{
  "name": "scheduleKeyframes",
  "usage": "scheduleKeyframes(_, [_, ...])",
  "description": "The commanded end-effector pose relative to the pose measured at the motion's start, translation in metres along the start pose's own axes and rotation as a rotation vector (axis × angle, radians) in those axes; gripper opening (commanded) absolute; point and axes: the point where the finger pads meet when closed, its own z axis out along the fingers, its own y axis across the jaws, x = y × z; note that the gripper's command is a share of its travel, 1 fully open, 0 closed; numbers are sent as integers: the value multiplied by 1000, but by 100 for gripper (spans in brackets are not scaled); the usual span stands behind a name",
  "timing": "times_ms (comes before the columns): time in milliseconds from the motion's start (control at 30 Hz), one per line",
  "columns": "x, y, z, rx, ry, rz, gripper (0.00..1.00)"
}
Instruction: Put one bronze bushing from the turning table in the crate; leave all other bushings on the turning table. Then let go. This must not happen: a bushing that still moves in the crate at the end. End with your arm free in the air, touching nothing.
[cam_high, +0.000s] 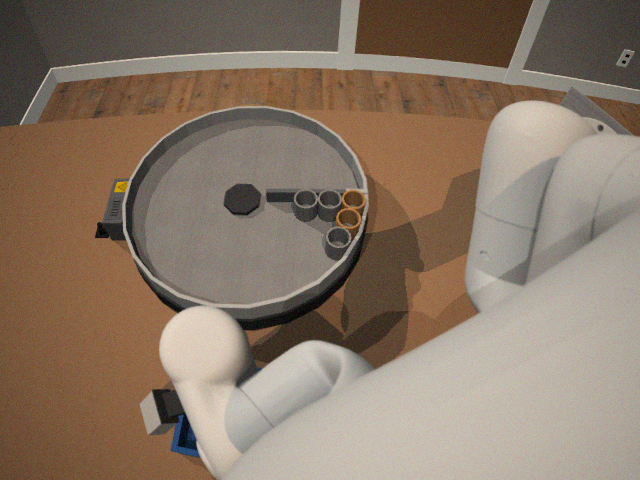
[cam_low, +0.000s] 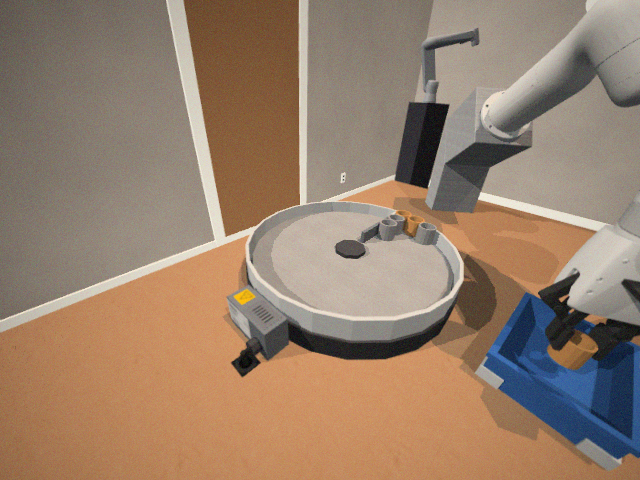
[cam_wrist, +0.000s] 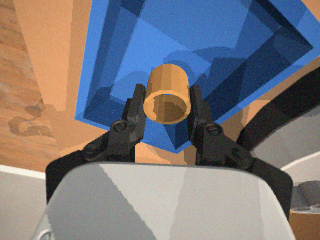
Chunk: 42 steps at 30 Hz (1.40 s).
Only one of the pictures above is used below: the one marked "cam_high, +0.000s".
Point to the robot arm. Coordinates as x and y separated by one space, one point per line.
542 384

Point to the bronze bushing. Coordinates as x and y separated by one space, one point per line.
356 198
350 216

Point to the blue shallow tray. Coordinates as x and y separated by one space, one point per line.
184 438

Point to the grey metal bushing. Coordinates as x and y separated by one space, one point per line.
337 234
302 197
329 197

